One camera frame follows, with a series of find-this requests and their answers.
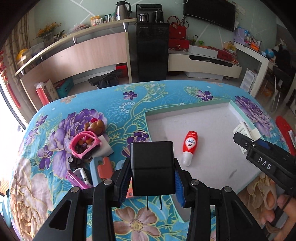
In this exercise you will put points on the white tv stand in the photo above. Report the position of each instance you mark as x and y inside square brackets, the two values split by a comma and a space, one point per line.
[199, 66]

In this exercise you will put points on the black bag on floor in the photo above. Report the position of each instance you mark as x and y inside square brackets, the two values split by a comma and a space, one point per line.
[107, 80]

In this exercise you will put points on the floral blue tablecloth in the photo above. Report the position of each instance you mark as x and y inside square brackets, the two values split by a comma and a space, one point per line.
[39, 181]

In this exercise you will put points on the red gift bag on floor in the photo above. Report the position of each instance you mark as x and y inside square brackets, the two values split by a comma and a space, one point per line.
[46, 92]

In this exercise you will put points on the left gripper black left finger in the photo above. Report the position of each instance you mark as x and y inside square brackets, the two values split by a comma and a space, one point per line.
[68, 221]

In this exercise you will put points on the black metal chair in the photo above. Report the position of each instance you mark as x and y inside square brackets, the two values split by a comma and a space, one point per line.
[280, 81]

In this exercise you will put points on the orange carrot knife toy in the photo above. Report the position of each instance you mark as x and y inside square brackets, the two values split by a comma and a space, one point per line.
[123, 183]

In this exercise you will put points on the teal storage crate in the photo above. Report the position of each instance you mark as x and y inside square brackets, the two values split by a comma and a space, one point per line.
[63, 87]

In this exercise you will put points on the red white glue bottle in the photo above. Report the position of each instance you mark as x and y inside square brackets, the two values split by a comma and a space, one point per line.
[189, 147]

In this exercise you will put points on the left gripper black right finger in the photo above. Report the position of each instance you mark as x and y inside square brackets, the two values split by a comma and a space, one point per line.
[233, 219]

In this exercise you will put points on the white square charger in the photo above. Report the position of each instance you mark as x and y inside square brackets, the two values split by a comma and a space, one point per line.
[104, 149]

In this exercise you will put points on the wall mounted black television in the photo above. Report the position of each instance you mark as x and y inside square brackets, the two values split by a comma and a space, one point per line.
[221, 13]

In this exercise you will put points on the black plug adapter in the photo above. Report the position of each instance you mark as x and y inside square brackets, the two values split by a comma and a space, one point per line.
[153, 169]

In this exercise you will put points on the black water dispenser cabinet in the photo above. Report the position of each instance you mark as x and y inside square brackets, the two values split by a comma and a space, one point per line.
[152, 35]

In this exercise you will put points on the red handbag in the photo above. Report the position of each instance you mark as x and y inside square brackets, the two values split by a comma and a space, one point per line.
[176, 29]

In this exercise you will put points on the red gift box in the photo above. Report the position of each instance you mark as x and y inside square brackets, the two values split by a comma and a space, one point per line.
[178, 44]

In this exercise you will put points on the pink kids smartwatch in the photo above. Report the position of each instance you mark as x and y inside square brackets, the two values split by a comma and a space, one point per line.
[84, 144]

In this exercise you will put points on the steel thermos jug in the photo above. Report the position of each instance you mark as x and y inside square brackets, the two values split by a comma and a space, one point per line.
[122, 10]

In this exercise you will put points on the red plastic stool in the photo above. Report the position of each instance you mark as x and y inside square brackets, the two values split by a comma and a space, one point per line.
[287, 133]

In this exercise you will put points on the wooden shelf desk unit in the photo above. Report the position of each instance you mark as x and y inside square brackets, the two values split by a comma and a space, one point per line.
[67, 57]

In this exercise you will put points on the black toy car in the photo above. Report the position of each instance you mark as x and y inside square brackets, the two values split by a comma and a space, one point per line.
[76, 163]

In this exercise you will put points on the brown pink puppy figurine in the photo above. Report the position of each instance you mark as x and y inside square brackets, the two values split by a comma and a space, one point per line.
[96, 126]

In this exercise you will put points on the blue globe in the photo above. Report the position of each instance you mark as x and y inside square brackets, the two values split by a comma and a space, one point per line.
[269, 53]

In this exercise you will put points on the white side desk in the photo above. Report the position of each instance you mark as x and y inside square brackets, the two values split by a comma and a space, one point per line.
[253, 60]

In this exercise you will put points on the white flat box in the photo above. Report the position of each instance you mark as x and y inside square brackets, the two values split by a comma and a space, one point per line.
[196, 50]

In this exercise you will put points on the yellow flower bouquet vase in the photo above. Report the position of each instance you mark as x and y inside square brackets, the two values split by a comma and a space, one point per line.
[46, 33]

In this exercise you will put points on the magenta lighter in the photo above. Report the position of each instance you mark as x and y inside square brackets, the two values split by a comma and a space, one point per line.
[75, 181]

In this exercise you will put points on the cream hair claw clip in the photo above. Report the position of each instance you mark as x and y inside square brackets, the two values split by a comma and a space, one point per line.
[247, 136]

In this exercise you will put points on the orange blue naer toy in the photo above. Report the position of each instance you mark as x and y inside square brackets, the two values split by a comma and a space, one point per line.
[100, 169]

